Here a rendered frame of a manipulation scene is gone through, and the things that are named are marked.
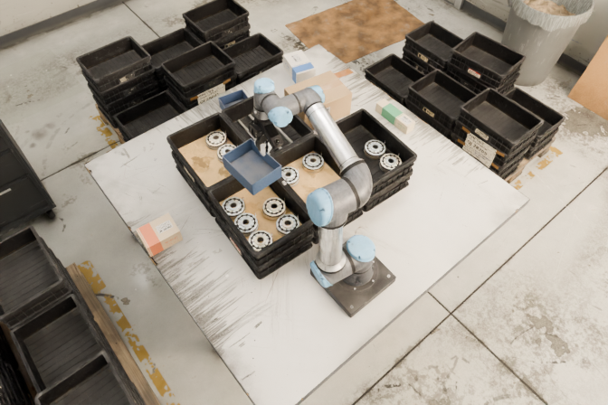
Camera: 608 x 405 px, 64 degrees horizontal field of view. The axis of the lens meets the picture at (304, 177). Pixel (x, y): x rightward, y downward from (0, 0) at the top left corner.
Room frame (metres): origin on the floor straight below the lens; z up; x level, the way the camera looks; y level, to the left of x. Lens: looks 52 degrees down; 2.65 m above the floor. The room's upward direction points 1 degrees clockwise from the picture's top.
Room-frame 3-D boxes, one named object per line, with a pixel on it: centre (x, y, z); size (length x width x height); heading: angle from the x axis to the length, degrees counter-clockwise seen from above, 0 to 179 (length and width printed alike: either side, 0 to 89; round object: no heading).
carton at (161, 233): (1.17, 0.65, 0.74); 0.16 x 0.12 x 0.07; 125
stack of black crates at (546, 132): (2.38, -1.48, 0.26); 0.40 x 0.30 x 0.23; 40
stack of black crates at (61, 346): (0.75, 1.08, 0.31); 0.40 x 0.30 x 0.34; 40
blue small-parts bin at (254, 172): (1.27, 0.21, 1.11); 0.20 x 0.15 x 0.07; 42
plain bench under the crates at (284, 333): (1.51, 0.01, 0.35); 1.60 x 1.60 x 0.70; 40
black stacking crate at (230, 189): (1.20, 0.19, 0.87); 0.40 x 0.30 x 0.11; 37
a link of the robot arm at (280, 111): (1.27, 0.08, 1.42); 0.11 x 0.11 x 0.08; 30
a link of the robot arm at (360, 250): (0.98, -0.22, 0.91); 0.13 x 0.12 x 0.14; 120
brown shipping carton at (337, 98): (2.01, -0.07, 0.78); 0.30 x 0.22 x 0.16; 121
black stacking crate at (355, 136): (1.56, -0.29, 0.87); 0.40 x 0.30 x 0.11; 37
